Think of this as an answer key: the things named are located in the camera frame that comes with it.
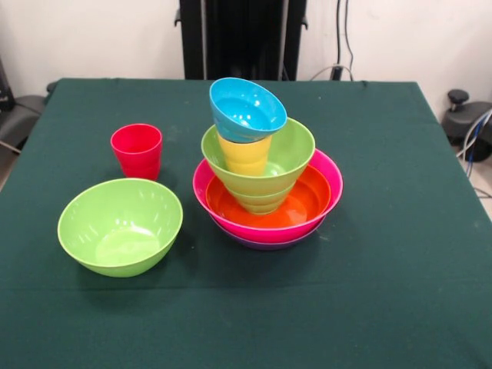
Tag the small ribbed green bowl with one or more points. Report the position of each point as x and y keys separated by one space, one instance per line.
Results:
x=261 y=203

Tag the yellow cup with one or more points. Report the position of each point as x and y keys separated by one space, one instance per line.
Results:
x=244 y=157

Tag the medium green bowl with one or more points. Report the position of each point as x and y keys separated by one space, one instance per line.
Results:
x=292 y=153

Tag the orange bowl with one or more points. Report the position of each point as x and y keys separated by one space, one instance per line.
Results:
x=307 y=200

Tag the purple bowl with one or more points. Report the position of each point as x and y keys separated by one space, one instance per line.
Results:
x=273 y=246

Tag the small blue bowl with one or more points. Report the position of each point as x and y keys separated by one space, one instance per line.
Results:
x=246 y=107

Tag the pink bowl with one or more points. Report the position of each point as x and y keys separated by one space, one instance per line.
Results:
x=334 y=180

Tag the red cup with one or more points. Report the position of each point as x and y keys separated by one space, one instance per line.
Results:
x=136 y=153

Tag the large green bowl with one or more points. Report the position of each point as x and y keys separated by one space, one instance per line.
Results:
x=119 y=227

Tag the dark green tablecloth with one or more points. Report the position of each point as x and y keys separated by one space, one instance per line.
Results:
x=246 y=307

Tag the black plug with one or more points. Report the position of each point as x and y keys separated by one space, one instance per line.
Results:
x=336 y=72

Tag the black chair with round knob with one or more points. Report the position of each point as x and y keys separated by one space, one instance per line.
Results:
x=461 y=123

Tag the black office chair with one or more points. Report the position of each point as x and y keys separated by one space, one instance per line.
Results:
x=23 y=107

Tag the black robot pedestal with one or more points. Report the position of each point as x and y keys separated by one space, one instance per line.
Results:
x=238 y=38

